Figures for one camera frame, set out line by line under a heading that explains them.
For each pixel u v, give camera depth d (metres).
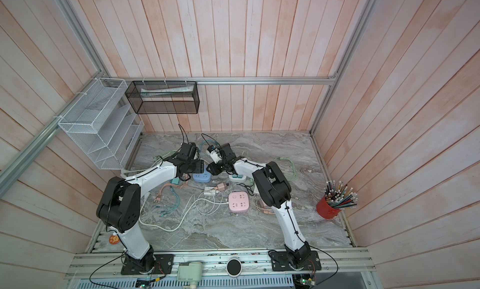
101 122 0.72
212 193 0.91
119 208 0.48
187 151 0.75
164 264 0.73
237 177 0.96
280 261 0.73
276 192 0.59
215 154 0.92
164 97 1.03
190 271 0.69
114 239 0.80
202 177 0.96
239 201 0.88
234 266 0.69
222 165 0.88
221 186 0.93
